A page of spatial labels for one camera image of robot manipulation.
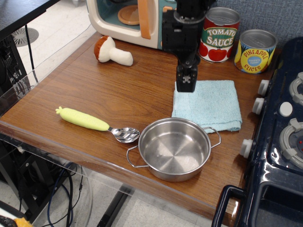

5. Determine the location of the clear acrylic table guard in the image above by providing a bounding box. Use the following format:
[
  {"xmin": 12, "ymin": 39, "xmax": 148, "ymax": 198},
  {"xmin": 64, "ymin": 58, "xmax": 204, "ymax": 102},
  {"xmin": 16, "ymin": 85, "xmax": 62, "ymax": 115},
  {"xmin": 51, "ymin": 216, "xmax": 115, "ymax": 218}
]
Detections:
[{"xmin": 0, "ymin": 22, "xmax": 135, "ymax": 197}]

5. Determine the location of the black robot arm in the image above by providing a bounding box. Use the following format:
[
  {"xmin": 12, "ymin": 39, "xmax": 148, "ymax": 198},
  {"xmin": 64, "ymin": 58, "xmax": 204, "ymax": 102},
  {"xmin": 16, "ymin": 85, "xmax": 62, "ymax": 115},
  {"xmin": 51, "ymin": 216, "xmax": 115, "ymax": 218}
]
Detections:
[{"xmin": 161, "ymin": 0, "xmax": 215, "ymax": 92}]

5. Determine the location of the white stove knob top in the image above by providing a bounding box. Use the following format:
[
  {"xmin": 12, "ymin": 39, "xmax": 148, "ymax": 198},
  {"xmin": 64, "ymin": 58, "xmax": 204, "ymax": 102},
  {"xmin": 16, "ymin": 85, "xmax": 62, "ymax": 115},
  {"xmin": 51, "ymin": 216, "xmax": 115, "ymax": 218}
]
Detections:
[{"xmin": 258, "ymin": 79, "xmax": 270, "ymax": 96}]

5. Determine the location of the blue floor cable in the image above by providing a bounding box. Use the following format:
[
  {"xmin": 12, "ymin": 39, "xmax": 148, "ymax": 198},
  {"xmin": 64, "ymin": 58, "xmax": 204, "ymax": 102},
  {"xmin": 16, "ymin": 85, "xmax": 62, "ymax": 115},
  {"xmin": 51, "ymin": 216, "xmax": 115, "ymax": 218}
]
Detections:
[{"xmin": 47, "ymin": 165, "xmax": 74, "ymax": 227}]

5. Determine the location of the toy microwave teal cream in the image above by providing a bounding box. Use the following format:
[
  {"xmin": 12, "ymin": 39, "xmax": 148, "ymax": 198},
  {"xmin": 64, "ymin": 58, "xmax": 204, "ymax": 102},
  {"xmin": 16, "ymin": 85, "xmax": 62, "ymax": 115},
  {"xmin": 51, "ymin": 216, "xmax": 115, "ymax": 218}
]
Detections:
[{"xmin": 87, "ymin": 0, "xmax": 177, "ymax": 49}]

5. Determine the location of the pineapple slices can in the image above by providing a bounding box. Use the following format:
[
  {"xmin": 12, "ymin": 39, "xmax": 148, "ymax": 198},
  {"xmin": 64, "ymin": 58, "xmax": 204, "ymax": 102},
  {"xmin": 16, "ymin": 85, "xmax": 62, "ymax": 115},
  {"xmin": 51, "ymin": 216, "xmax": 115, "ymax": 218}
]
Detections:
[{"xmin": 234, "ymin": 29, "xmax": 278, "ymax": 74}]

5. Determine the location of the stainless steel pot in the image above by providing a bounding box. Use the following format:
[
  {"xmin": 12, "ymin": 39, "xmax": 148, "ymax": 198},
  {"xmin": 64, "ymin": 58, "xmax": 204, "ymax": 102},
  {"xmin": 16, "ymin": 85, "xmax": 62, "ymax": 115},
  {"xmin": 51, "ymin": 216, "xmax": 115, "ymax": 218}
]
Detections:
[{"xmin": 136, "ymin": 117, "xmax": 218, "ymax": 182}]

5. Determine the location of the light blue cloth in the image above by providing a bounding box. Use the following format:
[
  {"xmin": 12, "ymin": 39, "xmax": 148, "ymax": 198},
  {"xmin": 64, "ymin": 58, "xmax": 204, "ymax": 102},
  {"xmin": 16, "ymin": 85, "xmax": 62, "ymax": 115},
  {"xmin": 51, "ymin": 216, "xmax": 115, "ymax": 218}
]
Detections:
[{"xmin": 171, "ymin": 80, "xmax": 242, "ymax": 131}]

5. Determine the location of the spoon with green handle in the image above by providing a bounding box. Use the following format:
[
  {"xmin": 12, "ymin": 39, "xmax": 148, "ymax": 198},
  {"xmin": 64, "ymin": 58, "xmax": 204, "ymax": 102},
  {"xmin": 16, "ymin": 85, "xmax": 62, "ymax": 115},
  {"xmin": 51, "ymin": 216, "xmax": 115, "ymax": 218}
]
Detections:
[{"xmin": 55, "ymin": 106, "xmax": 140, "ymax": 143}]

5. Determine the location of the white stove knob middle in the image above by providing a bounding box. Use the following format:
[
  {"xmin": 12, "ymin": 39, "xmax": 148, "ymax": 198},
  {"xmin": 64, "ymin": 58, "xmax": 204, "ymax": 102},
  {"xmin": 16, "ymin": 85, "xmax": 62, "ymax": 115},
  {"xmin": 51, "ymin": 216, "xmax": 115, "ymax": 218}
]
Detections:
[{"xmin": 252, "ymin": 98, "xmax": 265, "ymax": 115}]

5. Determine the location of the tomato sauce can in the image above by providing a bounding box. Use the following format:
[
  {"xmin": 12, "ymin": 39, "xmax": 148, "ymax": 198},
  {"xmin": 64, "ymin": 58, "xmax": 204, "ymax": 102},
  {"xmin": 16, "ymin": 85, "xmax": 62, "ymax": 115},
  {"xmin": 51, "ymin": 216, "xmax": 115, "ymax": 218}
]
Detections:
[{"xmin": 199, "ymin": 7, "xmax": 241, "ymax": 62}]

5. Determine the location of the dark blue toy stove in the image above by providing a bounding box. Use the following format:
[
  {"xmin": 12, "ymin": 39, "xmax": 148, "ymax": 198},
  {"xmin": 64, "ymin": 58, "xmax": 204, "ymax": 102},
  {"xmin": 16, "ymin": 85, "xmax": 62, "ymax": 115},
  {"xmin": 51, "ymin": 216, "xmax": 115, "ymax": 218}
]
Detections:
[{"xmin": 212, "ymin": 37, "xmax": 303, "ymax": 227}]

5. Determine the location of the plush mushroom toy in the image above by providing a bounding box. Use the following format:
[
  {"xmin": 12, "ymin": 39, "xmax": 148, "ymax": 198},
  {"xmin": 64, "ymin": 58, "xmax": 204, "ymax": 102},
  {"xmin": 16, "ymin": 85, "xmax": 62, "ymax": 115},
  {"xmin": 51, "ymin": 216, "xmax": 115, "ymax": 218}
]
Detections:
[{"xmin": 94, "ymin": 35, "xmax": 133, "ymax": 66}]

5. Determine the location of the black desk left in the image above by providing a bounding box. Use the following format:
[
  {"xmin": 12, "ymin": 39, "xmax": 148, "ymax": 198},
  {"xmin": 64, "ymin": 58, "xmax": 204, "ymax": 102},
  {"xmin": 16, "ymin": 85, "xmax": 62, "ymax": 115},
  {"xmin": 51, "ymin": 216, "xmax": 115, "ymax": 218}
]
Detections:
[{"xmin": 0, "ymin": 0, "xmax": 59, "ymax": 40}]

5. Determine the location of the white stove knob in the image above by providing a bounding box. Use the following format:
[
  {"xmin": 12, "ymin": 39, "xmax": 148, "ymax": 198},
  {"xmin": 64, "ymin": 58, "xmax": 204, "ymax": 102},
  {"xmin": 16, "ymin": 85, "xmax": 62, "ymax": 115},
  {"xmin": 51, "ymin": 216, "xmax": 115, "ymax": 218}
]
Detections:
[
  {"xmin": 258, "ymin": 79, "xmax": 270, "ymax": 96},
  {"xmin": 252, "ymin": 98, "xmax": 265, "ymax": 115},
  {"xmin": 240, "ymin": 139, "xmax": 253, "ymax": 158}
]

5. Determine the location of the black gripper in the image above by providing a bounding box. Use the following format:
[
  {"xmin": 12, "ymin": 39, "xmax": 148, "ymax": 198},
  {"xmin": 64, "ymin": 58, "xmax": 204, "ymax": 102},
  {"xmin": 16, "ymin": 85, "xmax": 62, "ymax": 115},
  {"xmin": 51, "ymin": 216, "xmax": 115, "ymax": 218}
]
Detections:
[{"xmin": 161, "ymin": 10, "xmax": 205, "ymax": 93}]

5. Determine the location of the black floor cable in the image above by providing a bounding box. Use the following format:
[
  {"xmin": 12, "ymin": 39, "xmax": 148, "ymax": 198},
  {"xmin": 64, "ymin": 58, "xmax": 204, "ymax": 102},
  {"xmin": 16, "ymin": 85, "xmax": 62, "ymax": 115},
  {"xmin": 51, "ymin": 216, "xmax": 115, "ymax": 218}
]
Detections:
[{"xmin": 41, "ymin": 164, "xmax": 84, "ymax": 227}]

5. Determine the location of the white stove knob bottom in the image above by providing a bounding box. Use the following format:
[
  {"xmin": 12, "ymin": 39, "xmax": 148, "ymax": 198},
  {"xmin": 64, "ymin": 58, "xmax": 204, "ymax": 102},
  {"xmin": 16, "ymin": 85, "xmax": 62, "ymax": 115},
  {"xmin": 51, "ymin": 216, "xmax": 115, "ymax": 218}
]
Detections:
[{"xmin": 240, "ymin": 139, "xmax": 253, "ymax": 158}]

